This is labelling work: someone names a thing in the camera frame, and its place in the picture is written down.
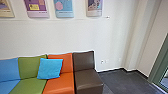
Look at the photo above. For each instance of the brown sofa seat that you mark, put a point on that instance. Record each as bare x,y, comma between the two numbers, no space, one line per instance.
87,78

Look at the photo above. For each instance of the blue square cushion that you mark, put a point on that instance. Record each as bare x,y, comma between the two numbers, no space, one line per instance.
49,68

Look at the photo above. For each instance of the orange sofa seat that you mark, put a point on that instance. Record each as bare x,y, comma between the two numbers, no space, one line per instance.
60,85

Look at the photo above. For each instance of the green sofa seat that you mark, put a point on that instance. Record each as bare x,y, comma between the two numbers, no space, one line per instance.
28,85

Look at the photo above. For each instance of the blue sofa seat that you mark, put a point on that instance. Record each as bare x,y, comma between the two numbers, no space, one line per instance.
8,71

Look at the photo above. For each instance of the white wall outlet plate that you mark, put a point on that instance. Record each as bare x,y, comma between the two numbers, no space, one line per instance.
119,59
102,61
106,61

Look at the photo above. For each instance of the pink wall poster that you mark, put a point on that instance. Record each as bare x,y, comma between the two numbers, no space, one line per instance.
94,7

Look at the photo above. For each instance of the teal wall poster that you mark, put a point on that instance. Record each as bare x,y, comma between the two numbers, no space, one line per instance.
63,8

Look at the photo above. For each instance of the purple wall poster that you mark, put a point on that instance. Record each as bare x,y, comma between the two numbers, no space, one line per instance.
36,8

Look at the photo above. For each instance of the yellow wall poster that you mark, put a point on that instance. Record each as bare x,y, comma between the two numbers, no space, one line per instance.
6,7

